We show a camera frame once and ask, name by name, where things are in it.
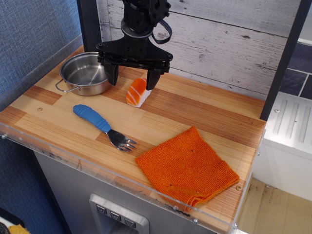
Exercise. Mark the blue handled metal fork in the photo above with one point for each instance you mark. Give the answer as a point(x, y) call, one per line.
point(117, 139)

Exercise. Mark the grey cabinet with button panel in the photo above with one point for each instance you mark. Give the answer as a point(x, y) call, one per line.
point(97, 202)

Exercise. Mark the white grooved side unit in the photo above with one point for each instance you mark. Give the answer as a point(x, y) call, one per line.
point(284, 157)

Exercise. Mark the orange knitted cloth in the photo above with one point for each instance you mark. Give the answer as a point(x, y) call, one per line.
point(186, 170)

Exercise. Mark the dark metal frame post right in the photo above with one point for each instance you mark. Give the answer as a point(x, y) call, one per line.
point(293, 37)

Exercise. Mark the small stainless steel pot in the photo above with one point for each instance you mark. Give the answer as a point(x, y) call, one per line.
point(84, 75)

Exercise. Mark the clear acrylic table guard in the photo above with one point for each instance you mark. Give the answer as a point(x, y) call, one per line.
point(97, 168)

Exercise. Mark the dark metal frame post left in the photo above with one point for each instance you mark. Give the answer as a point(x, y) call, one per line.
point(89, 23)

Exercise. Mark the dark metal frame post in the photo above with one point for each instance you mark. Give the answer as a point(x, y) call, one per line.
point(89, 23)
point(293, 37)

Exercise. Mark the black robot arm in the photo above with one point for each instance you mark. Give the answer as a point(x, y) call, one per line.
point(139, 14)

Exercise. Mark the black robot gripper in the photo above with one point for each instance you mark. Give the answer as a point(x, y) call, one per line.
point(134, 50)

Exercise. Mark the salmon nigiri sushi toy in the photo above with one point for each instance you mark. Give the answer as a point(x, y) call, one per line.
point(137, 93)

